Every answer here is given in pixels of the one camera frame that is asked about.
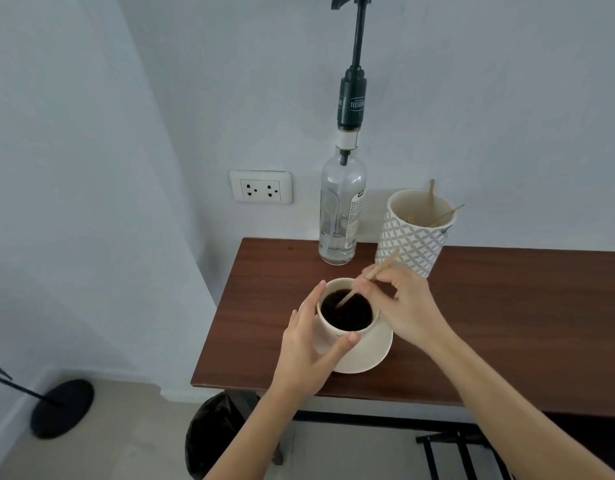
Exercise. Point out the black floor stand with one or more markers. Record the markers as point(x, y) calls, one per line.
point(62, 409)

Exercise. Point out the person's left forearm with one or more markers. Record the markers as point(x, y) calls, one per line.
point(255, 439)

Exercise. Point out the white coffee cup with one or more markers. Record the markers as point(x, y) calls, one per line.
point(323, 332)

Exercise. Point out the black metal table frame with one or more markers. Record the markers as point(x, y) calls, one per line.
point(387, 422)

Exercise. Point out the person's right hand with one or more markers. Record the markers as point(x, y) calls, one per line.
point(412, 309)

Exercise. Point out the black trash bag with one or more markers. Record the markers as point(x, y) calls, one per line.
point(212, 437)

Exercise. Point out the person's left hand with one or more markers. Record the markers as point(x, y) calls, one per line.
point(300, 359)

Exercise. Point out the patterned white grey cup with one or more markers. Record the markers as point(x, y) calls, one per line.
point(412, 244)

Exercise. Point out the person's right forearm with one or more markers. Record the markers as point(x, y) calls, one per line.
point(512, 414)

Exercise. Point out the white wall socket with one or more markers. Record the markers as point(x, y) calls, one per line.
point(261, 187)

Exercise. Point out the black pump dispenser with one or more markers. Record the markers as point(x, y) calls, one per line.
point(352, 97)

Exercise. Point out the black metal rack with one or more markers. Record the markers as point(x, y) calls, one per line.
point(428, 459)

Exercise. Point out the white saucer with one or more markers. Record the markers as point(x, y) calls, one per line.
point(368, 355)

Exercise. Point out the black coffee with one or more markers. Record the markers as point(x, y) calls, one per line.
point(352, 317)

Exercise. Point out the person's left thumb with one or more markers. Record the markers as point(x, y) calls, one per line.
point(342, 348)

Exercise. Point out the clear glass syrup bottle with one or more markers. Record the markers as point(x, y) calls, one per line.
point(340, 219)

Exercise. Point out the wooden stir stick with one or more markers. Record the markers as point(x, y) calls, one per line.
point(430, 192)
point(445, 214)
point(359, 286)

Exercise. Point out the person's right thumb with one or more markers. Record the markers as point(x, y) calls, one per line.
point(382, 288)

